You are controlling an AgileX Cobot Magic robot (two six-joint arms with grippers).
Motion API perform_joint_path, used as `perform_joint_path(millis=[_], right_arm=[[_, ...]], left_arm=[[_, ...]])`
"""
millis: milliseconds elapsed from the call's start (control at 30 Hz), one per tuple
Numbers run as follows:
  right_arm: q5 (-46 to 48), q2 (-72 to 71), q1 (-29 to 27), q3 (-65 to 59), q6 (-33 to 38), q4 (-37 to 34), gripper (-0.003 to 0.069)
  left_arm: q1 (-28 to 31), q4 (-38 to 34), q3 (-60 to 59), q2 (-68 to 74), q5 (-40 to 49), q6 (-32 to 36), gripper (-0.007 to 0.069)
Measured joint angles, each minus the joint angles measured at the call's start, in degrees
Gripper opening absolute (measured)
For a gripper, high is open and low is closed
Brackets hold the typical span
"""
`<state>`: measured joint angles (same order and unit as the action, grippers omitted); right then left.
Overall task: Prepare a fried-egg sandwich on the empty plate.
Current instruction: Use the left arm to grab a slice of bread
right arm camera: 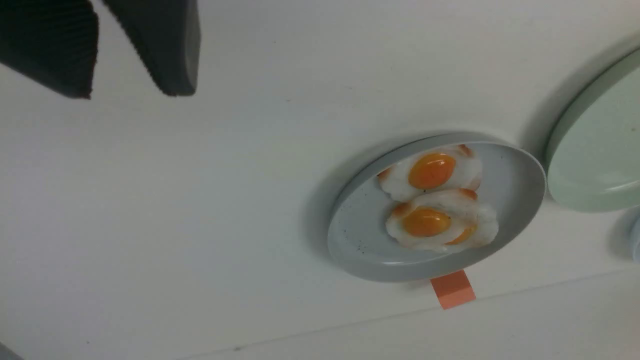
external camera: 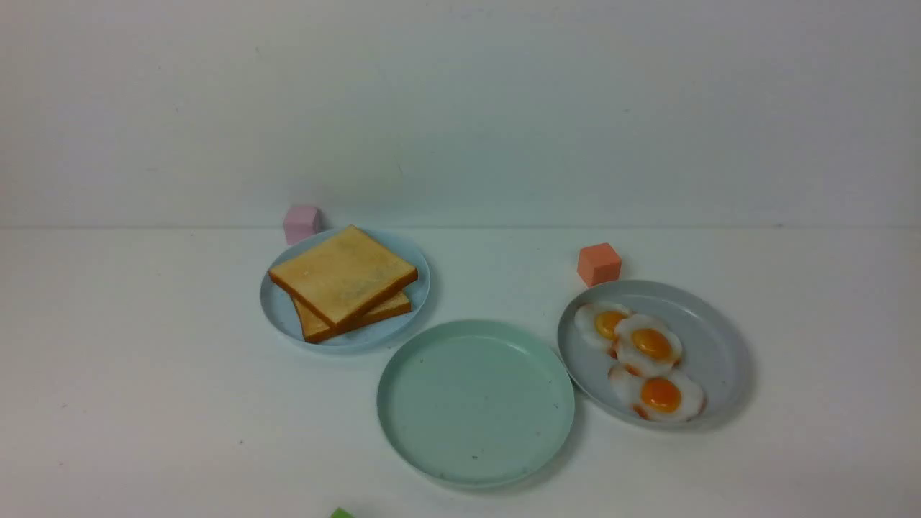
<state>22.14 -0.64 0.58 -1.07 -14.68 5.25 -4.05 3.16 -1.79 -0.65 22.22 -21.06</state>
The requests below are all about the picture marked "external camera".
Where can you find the toast slice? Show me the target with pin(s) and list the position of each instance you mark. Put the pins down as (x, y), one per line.
(315, 330)
(344, 276)

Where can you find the fried egg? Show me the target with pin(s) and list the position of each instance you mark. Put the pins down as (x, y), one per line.
(596, 323)
(646, 346)
(669, 398)

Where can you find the orange cube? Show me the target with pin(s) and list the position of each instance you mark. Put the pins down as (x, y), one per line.
(599, 264)

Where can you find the mint green plate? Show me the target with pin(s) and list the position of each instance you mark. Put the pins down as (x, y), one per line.
(476, 404)

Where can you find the pink cube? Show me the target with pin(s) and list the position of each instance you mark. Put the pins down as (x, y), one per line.
(301, 221)

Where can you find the light blue plate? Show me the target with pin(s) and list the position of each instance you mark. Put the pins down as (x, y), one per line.
(280, 311)

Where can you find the grey plate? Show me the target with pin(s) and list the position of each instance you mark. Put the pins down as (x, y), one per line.
(715, 354)

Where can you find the green cube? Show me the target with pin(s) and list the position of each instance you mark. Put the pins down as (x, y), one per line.
(341, 513)

